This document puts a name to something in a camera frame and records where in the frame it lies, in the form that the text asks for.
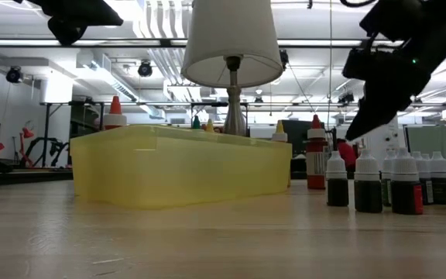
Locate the black-legged background table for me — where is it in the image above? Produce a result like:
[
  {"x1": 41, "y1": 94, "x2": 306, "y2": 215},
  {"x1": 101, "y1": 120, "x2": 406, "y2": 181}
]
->
[{"x1": 39, "y1": 101, "x2": 106, "y2": 168}]

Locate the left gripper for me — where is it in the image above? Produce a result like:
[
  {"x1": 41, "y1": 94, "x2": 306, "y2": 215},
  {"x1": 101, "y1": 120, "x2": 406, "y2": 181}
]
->
[{"x1": 13, "y1": 0, "x2": 125, "y2": 47}]

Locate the orange food coloring bottle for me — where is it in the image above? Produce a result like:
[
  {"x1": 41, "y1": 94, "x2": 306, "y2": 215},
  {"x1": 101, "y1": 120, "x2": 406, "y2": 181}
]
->
[{"x1": 271, "y1": 119, "x2": 290, "y2": 144}]

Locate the small white-cap dropper bottle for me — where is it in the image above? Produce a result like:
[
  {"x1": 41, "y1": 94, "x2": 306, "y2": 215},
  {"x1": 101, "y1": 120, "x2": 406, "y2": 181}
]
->
[
  {"x1": 325, "y1": 150, "x2": 350, "y2": 207},
  {"x1": 428, "y1": 150, "x2": 446, "y2": 205},
  {"x1": 353, "y1": 149, "x2": 383, "y2": 213}
]

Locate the yellow translucent plastic bin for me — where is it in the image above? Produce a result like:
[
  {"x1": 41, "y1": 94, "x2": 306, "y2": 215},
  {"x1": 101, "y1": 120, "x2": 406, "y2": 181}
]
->
[{"x1": 70, "y1": 123, "x2": 293, "y2": 210}]

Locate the black desk monitor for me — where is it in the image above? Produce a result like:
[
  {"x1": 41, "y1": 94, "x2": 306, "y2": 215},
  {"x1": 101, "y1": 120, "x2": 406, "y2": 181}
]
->
[{"x1": 287, "y1": 119, "x2": 309, "y2": 156}]

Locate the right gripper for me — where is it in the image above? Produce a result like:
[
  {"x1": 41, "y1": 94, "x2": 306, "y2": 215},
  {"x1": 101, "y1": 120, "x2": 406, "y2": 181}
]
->
[{"x1": 341, "y1": 46, "x2": 434, "y2": 143}]

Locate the green partition screen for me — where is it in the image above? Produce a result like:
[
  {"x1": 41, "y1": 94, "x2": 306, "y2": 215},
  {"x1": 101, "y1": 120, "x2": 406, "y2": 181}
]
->
[{"x1": 404, "y1": 124, "x2": 446, "y2": 156}]

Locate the red desk lamp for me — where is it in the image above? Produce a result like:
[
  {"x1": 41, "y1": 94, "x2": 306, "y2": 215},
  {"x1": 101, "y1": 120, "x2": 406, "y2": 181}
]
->
[{"x1": 19, "y1": 120, "x2": 36, "y2": 167}]

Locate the small dropper bottle blue label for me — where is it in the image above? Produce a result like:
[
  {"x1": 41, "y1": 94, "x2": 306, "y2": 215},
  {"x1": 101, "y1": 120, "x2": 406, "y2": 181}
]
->
[{"x1": 411, "y1": 150, "x2": 435, "y2": 205}]

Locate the small dropper bottle green label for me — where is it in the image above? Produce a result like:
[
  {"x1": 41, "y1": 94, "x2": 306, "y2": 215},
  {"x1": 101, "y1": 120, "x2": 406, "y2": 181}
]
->
[{"x1": 380, "y1": 150, "x2": 396, "y2": 207}]

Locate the white shade table lamp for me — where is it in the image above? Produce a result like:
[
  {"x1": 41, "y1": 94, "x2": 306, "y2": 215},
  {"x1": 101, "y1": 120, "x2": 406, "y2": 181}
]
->
[{"x1": 180, "y1": 0, "x2": 285, "y2": 136}]

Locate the dark red food coloring bottle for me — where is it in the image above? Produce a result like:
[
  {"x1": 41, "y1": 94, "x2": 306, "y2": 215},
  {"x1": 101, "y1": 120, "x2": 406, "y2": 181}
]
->
[{"x1": 306, "y1": 114, "x2": 328, "y2": 190}]

